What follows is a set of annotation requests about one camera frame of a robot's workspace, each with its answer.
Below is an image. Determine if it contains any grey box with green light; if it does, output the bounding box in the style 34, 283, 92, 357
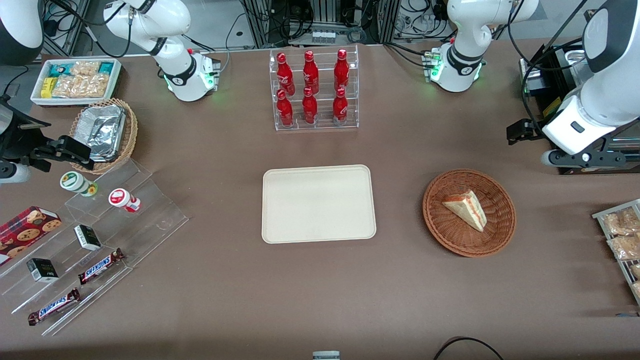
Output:
519, 57, 546, 96

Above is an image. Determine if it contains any small cracker bag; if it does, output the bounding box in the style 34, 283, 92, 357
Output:
70, 61, 102, 77

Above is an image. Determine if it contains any Snickers chocolate bar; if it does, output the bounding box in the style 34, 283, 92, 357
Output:
27, 288, 82, 327
78, 248, 126, 286

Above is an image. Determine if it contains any large brown wicker basket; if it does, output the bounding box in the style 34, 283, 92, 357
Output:
422, 169, 517, 258

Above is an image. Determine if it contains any clear acrylic stepped display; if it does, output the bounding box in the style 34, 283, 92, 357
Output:
0, 159, 190, 337

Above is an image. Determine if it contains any black hot food warmer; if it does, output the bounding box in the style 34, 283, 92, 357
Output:
519, 42, 640, 176

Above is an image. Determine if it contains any aluminium frame post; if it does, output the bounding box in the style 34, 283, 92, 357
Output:
241, 0, 273, 49
44, 0, 91, 57
372, 0, 401, 45

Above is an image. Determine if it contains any black table cable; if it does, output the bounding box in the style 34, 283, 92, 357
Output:
432, 337, 506, 360

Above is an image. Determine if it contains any clear acrylic bottle rack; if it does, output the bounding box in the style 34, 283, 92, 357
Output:
269, 44, 360, 132

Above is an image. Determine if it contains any large teal snack packet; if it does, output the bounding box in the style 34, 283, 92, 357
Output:
48, 61, 76, 79

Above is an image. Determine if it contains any red cap yogurt bottle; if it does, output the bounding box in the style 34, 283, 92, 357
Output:
108, 188, 142, 214

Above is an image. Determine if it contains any aluminium foil container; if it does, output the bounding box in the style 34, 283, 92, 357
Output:
75, 105, 127, 157

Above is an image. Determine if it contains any stainless steel pan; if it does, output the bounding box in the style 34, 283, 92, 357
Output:
562, 49, 591, 68

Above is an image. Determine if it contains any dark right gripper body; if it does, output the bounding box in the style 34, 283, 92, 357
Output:
0, 99, 52, 161

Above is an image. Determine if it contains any green cap yogurt bottle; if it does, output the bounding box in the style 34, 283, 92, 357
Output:
60, 171, 99, 198

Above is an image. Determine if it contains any triangular sandwich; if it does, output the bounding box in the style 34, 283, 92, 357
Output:
442, 189, 488, 233

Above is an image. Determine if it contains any cream plastic tray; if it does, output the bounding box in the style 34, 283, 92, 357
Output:
261, 164, 377, 245

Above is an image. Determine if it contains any white snack tray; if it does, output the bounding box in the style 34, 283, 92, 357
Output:
30, 57, 123, 108

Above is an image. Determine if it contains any small tan wicker basket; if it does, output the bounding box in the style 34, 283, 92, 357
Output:
69, 98, 139, 175

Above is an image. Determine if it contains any large cracker bag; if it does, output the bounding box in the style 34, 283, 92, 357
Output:
51, 74, 111, 99

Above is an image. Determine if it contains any small black box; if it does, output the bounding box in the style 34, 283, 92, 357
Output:
74, 224, 103, 252
26, 258, 60, 284

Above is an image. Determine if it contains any red cookie box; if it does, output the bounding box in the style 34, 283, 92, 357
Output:
0, 206, 63, 267

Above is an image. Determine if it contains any red cola bottle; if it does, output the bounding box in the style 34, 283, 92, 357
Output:
333, 48, 350, 92
276, 89, 295, 128
301, 86, 319, 125
276, 52, 296, 95
332, 87, 349, 125
302, 50, 320, 93

